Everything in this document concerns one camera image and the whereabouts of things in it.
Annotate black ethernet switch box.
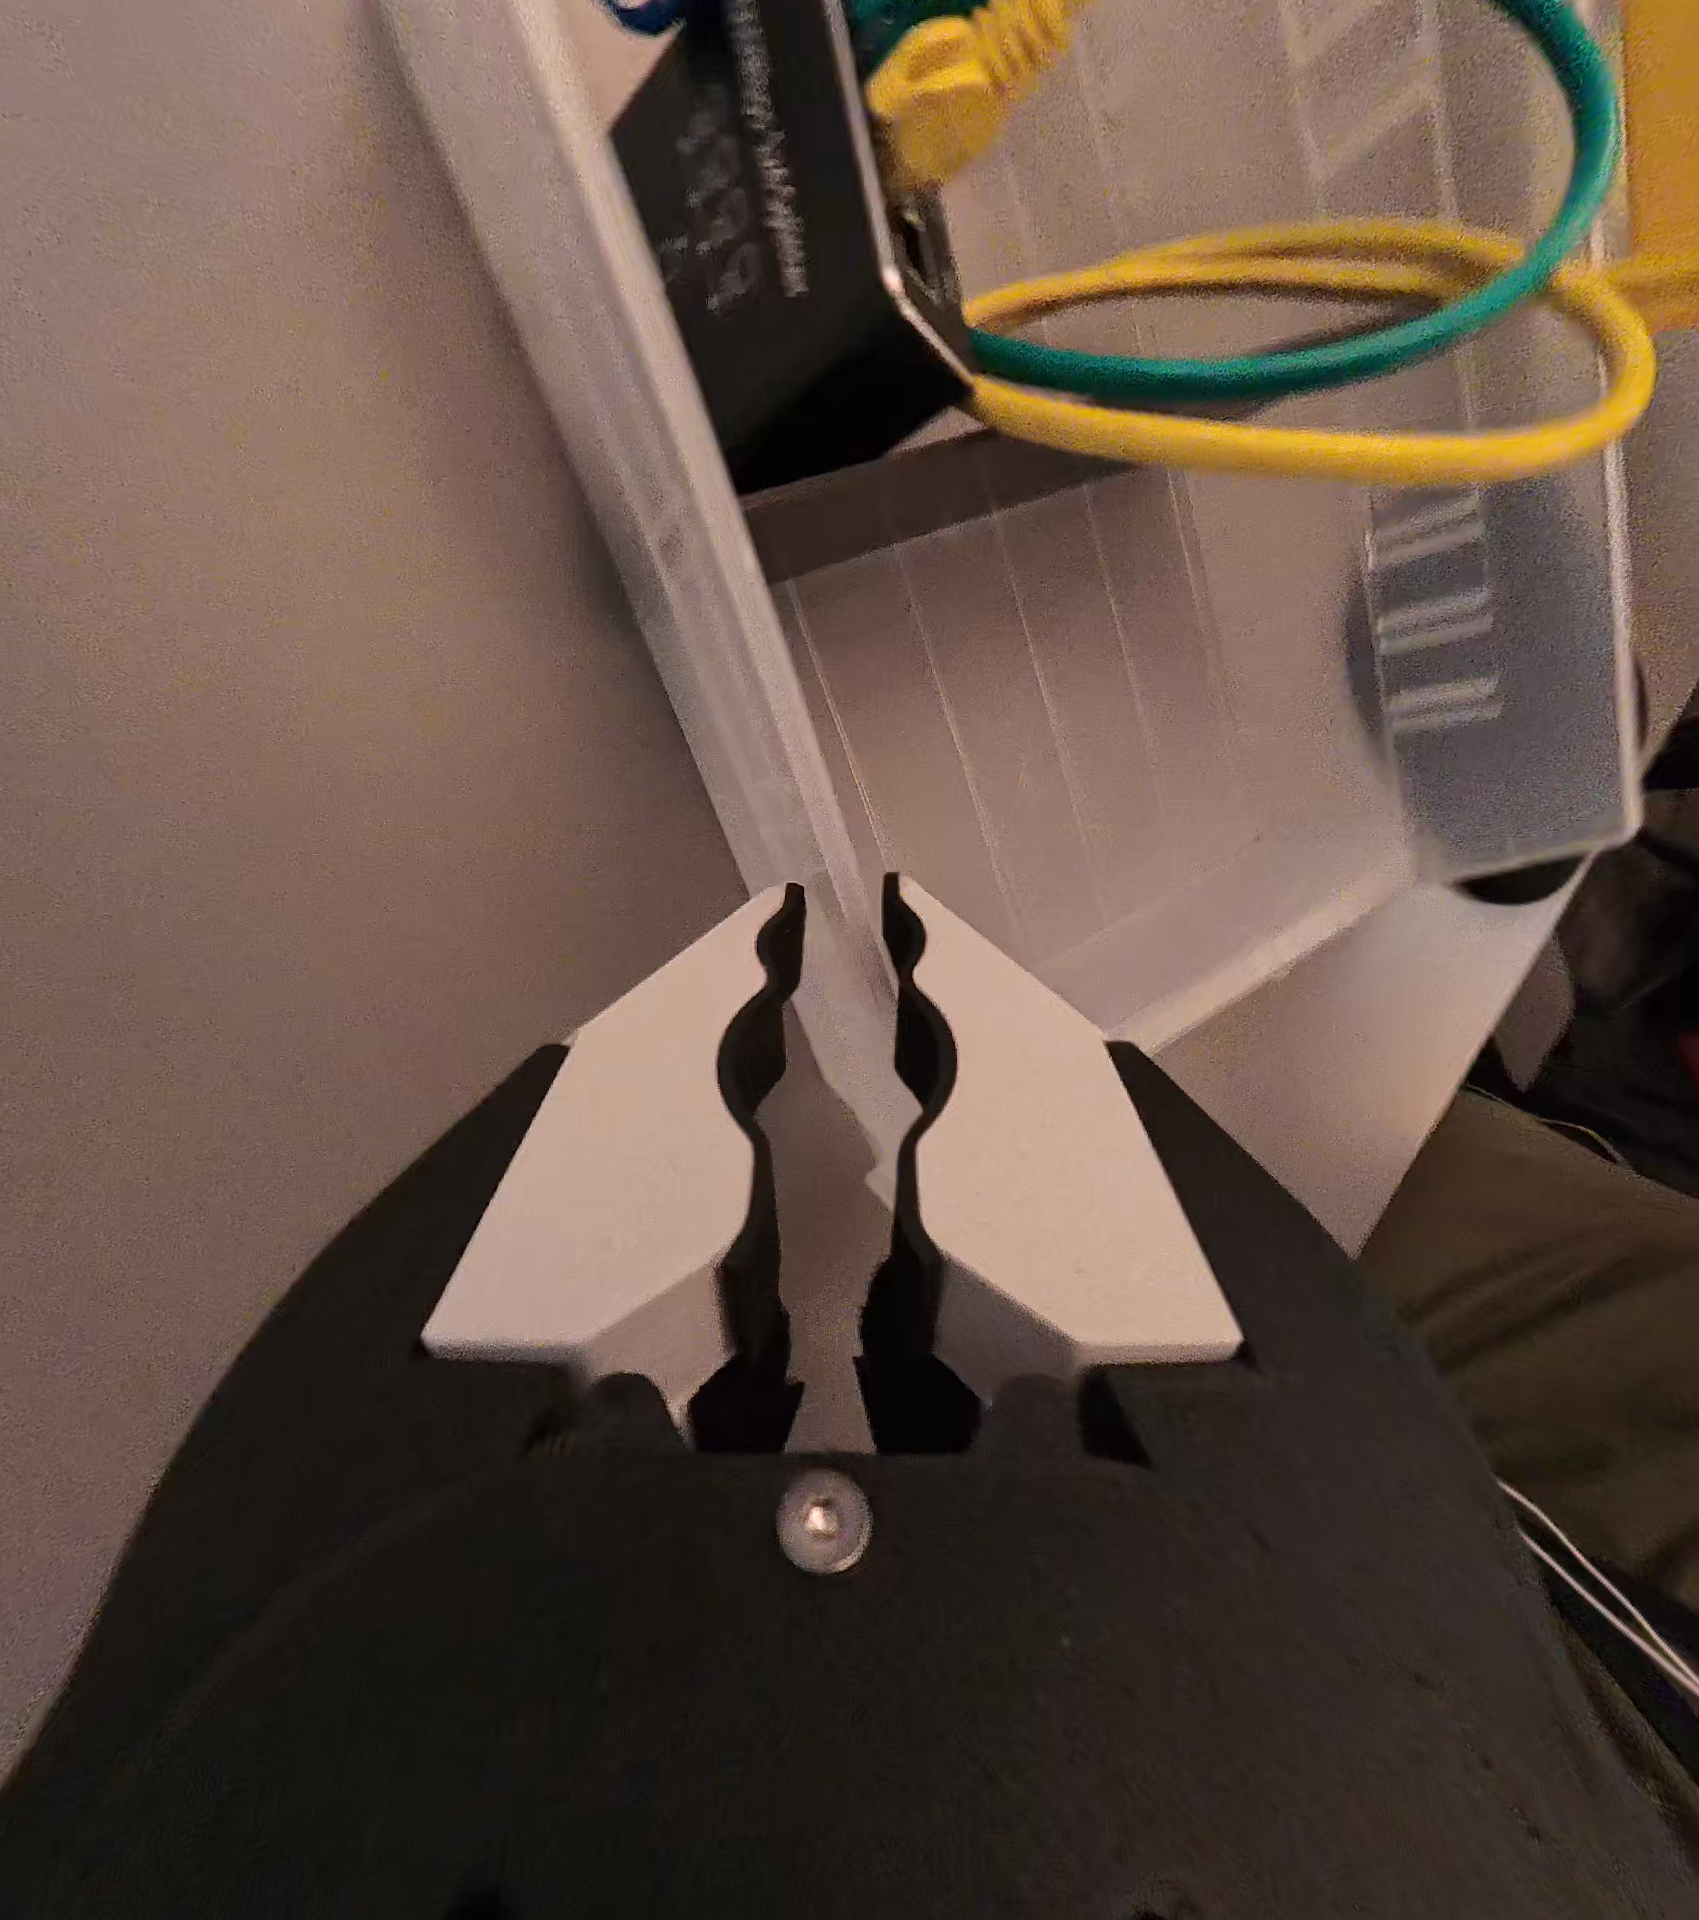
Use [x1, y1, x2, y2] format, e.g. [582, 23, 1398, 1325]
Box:
[606, 0, 974, 499]

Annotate yellow ethernet cable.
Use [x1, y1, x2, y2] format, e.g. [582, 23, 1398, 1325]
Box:
[862, 0, 1664, 486]

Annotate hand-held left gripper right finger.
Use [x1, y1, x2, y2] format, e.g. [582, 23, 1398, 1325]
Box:
[858, 870, 1248, 1454]

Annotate green ethernet cable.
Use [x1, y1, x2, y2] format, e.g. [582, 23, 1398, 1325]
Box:
[850, 0, 1626, 409]

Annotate person's olive trousers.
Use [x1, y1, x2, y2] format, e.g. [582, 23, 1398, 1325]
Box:
[1364, 1092, 1699, 1920]

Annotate clear plastic bin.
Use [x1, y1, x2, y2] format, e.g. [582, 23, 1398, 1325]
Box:
[382, 0, 1650, 1189]

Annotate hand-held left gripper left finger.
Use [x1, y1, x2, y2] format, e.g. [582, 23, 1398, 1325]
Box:
[422, 877, 810, 1454]

